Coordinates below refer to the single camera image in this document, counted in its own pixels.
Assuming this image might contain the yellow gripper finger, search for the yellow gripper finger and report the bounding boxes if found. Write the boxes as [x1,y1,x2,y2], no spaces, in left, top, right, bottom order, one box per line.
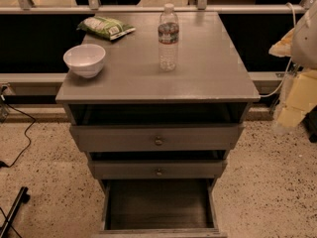
[272,68,317,135]

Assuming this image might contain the clear plastic water bottle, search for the clear plastic water bottle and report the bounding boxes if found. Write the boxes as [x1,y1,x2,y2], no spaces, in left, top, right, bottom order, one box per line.
[158,3,179,71]

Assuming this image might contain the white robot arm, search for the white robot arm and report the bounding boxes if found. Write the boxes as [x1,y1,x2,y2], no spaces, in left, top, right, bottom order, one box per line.
[268,2,317,134]

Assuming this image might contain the grey top drawer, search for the grey top drawer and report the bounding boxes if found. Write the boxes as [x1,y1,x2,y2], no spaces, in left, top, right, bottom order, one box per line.
[69,124,244,152]

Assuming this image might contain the grey wooden drawer cabinet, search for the grey wooden drawer cabinet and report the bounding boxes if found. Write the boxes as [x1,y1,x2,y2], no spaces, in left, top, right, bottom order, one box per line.
[54,11,262,238]

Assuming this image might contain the grey middle drawer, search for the grey middle drawer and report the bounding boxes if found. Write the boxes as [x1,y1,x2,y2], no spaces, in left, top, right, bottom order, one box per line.
[88,160,227,179]

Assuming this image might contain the grey open bottom drawer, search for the grey open bottom drawer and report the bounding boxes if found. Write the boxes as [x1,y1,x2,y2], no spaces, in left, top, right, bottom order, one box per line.
[91,178,228,238]

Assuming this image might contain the green snack bag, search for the green snack bag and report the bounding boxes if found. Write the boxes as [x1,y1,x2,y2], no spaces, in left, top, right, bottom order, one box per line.
[78,16,136,41]

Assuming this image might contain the white ceramic bowl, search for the white ceramic bowl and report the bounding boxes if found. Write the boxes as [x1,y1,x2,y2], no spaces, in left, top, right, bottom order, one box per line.
[63,44,106,78]

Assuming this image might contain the metal railing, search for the metal railing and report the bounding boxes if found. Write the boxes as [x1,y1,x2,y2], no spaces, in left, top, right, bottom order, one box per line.
[0,0,317,16]

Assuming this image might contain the black stand leg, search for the black stand leg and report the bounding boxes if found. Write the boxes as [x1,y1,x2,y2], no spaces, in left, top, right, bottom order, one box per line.
[0,186,30,238]

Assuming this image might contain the white cable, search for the white cable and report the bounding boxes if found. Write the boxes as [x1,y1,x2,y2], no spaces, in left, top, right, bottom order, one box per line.
[260,2,297,99]

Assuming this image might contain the black floor cable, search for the black floor cable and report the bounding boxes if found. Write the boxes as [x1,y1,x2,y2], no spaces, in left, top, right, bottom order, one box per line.
[0,97,37,169]

